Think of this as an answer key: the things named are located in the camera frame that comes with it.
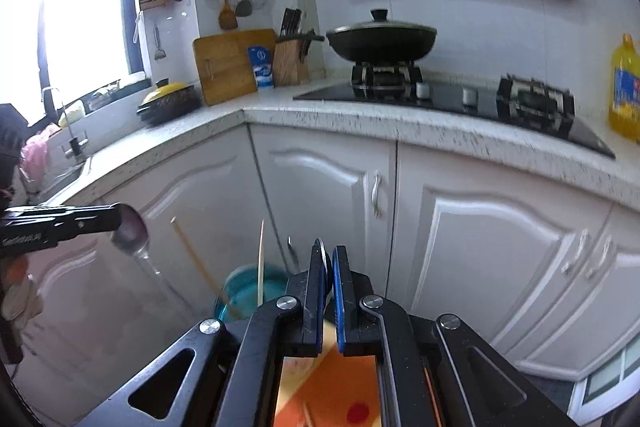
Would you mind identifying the metal spoon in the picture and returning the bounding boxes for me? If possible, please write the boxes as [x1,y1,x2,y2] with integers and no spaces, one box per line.
[111,204,168,280]
[320,239,335,308]

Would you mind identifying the glass wok lid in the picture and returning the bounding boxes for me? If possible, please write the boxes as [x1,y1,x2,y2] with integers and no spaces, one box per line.
[332,8,437,36]

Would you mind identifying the silver cabinet handle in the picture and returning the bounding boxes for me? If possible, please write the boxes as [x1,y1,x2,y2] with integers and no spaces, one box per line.
[586,237,612,279]
[561,229,589,273]
[371,172,384,218]

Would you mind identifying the yellow oil bottle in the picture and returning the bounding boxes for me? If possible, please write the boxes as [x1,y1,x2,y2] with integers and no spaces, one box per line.
[608,34,640,141]

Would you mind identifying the black burner grate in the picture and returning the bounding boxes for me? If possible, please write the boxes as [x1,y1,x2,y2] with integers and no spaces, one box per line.
[350,61,424,101]
[497,74,576,139]

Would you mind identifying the blue and white bag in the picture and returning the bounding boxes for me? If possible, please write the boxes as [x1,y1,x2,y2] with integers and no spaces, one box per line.
[247,46,276,91]

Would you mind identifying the black gas cooktop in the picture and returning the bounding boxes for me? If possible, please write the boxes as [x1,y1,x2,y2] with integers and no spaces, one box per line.
[292,78,617,159]

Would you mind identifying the steel sink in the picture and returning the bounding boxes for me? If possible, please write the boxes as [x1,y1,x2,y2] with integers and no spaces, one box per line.
[27,156,94,204]

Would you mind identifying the black pot with yellow lid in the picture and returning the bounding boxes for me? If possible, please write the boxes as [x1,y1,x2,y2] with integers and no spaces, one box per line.
[137,80,199,126]

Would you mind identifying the black wok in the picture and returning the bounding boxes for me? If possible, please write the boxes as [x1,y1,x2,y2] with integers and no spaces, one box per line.
[326,26,438,64]

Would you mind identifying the white cabinet door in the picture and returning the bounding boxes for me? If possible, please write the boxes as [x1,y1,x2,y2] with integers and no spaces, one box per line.
[249,124,399,308]
[395,142,615,370]
[97,127,261,323]
[515,204,640,383]

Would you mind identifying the white speckled countertop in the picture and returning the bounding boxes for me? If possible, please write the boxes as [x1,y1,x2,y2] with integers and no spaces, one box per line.
[35,77,640,208]

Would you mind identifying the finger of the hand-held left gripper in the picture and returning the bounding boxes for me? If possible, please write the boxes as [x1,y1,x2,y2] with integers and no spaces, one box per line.
[59,203,124,242]

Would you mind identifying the wooden chopstick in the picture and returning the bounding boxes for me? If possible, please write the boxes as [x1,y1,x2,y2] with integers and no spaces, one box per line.
[170,216,224,300]
[256,219,266,308]

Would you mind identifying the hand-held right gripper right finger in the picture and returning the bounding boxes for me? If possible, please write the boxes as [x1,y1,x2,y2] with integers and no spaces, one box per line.
[332,244,576,427]

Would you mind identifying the pink cloth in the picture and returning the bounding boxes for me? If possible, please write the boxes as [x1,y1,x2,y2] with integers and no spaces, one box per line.
[19,126,62,184]

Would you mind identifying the bright window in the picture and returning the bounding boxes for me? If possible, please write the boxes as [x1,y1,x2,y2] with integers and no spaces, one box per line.
[0,0,151,123]

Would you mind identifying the white container with teal rim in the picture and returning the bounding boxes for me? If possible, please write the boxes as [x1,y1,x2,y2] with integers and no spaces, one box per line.
[214,263,291,323]

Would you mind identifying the person's left hand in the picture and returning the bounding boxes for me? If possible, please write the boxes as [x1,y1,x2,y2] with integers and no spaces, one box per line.
[0,254,46,322]

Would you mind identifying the metal faucet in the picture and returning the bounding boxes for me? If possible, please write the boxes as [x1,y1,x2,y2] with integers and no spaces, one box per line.
[41,86,89,159]

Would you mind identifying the wooden knife block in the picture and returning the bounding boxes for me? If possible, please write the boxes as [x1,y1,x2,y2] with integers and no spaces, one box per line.
[272,36,312,87]

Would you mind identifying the wooden cutting board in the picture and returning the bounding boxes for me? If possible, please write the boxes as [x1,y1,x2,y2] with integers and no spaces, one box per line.
[192,28,278,107]

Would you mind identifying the white glass panelled door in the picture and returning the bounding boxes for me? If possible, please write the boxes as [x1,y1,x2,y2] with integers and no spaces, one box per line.
[569,341,640,427]

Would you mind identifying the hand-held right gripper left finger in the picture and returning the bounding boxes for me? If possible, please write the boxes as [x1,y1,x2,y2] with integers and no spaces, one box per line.
[75,241,331,427]

